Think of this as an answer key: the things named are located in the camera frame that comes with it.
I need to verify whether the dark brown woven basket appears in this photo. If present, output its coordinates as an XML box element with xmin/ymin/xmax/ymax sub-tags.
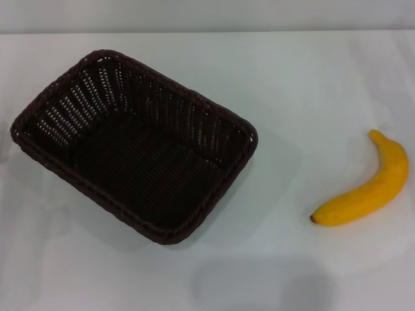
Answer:
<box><xmin>9</xmin><ymin>49</ymin><xmax>259</xmax><ymax>246</ymax></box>

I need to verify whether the yellow banana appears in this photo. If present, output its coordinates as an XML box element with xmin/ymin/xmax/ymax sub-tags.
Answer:
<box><xmin>309</xmin><ymin>129</ymin><xmax>410</xmax><ymax>227</ymax></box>

